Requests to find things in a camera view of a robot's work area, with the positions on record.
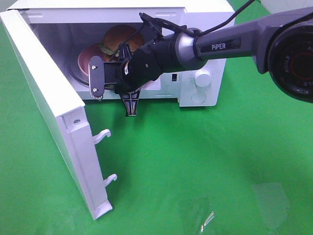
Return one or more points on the burger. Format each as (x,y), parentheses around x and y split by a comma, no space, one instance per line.
(116,36)

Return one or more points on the white microwave knob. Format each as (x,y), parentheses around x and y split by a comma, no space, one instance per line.
(202,78)

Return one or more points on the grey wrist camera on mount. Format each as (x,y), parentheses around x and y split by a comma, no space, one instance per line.
(102,75)

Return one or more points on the glass microwave turntable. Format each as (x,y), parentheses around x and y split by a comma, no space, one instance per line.
(77,74)

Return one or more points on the white microwave door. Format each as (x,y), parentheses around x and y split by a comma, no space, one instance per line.
(63,111)

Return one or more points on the clear tape patch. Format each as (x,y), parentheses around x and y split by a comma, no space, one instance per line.
(273,203)
(197,216)

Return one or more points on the pink plate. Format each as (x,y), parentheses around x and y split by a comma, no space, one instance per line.
(86,55)

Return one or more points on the green table mat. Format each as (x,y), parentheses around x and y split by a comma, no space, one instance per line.
(255,134)

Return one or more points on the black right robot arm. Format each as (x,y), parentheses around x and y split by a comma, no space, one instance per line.
(280,44)

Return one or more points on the round microwave door button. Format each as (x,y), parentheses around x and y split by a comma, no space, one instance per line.
(198,97)

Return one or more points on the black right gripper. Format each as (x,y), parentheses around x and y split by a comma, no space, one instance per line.
(129,78)

